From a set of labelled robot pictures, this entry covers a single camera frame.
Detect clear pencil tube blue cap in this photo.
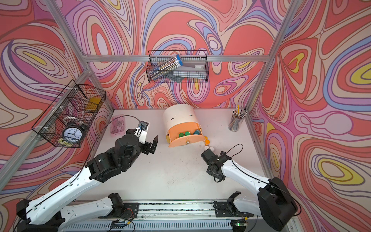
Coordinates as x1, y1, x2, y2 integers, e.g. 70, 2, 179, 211
150, 55, 183, 80

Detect yellow object in basket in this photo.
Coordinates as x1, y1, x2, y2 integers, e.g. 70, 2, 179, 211
84, 97, 101, 113

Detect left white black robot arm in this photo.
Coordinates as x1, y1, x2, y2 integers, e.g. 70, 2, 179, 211
13, 133, 158, 232

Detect pencil holder cup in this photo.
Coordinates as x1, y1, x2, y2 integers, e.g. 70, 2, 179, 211
228, 105, 247, 132

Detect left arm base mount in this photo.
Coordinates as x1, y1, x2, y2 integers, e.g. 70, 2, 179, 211
99, 203, 140, 219

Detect yellow drawer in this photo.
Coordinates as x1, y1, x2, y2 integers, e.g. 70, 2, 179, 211
166, 134, 171, 144

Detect pink plastic case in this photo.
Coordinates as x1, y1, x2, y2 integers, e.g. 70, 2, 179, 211
110, 115, 126, 134

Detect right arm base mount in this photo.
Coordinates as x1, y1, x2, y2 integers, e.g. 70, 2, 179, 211
212, 191, 254, 218

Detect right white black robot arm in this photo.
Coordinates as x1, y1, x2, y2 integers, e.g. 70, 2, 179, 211
201, 149, 299, 232

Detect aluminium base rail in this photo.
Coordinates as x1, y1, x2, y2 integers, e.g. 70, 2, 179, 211
59, 200, 275, 232

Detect cream round drawer cabinet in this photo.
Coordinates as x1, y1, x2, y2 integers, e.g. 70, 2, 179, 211
163, 104, 202, 135

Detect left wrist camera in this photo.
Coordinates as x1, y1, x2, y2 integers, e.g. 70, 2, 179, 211
134, 121, 149, 145

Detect green circuit board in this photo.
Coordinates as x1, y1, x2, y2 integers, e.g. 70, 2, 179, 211
109, 220, 131, 231

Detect black wire basket left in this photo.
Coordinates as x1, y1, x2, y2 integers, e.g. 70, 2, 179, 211
31, 80, 106, 148

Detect black wire basket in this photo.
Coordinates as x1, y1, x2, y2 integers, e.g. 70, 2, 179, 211
31, 80, 106, 148
146, 49, 209, 83

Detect orange top drawer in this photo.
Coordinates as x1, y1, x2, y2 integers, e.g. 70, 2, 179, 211
166, 122, 205, 148

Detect black wire basket back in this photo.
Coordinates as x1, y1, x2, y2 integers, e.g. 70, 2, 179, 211
146, 49, 209, 83

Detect grey box in basket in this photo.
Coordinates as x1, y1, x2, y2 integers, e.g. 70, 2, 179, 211
173, 61, 207, 79

